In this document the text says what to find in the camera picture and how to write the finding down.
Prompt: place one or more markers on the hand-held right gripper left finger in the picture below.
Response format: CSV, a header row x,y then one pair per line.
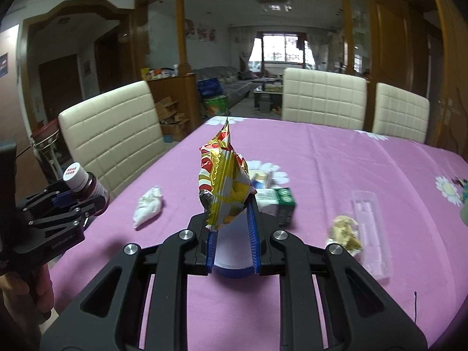
x,y
211,254

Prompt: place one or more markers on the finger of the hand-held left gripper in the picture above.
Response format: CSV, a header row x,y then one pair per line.
x,y
71,215
60,199

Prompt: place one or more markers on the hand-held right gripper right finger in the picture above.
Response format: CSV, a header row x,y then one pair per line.
x,y
253,243

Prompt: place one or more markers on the dark purple bottle white cap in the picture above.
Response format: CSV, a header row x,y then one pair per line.
x,y
93,190

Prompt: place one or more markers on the yellow red snack bag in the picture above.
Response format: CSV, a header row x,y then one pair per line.
x,y
223,175

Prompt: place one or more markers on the white tissue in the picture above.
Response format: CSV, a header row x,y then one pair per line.
x,y
148,208

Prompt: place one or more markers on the small toy figurine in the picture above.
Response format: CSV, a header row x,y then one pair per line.
x,y
345,234

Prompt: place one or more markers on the person's left hand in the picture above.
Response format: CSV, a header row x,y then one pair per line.
x,y
44,289

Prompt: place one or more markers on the white bowl with blue rim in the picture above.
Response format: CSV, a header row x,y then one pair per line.
x,y
234,252

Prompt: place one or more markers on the white green box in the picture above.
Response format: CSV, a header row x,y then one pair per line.
x,y
267,201

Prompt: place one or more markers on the dark green box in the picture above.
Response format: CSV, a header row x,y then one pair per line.
x,y
286,204

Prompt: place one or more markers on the blue white packet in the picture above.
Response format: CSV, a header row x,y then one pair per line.
x,y
262,181

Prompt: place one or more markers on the red round stool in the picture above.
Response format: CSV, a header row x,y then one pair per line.
x,y
47,131

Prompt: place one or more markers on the wide cream padded chair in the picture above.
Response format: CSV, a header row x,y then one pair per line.
x,y
113,135

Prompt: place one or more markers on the pink floral tablecloth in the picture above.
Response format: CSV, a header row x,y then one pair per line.
x,y
329,175

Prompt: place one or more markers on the dark wooden door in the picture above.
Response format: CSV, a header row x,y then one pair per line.
x,y
58,87

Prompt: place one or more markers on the clear plastic tray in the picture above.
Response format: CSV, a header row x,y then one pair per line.
x,y
373,234

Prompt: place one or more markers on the pile of cardboard boxes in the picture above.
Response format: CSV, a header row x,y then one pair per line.
x,y
172,117

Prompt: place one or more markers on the green printed bag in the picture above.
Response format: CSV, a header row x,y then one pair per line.
x,y
216,106

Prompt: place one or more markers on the dark coffee table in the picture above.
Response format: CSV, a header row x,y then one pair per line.
x,y
268,97

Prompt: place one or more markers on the wooden partition cabinet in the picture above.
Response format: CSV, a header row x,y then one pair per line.
x,y
186,95

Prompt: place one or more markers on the blue box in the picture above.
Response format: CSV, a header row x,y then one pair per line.
x,y
210,87

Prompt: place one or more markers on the grey sofa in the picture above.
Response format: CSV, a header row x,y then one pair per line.
x,y
230,80

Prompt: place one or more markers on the window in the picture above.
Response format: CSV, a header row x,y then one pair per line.
x,y
281,49

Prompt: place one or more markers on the wooden column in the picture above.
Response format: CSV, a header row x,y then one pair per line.
x,y
182,33
346,29

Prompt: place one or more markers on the ceiling light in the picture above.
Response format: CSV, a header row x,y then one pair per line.
x,y
273,4

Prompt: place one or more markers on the light wooden door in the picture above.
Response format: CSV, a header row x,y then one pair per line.
x,y
387,40

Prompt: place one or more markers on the blue wall poster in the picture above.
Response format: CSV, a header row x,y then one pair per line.
x,y
3,65

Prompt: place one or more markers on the red wall decorations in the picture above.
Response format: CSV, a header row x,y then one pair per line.
x,y
201,31

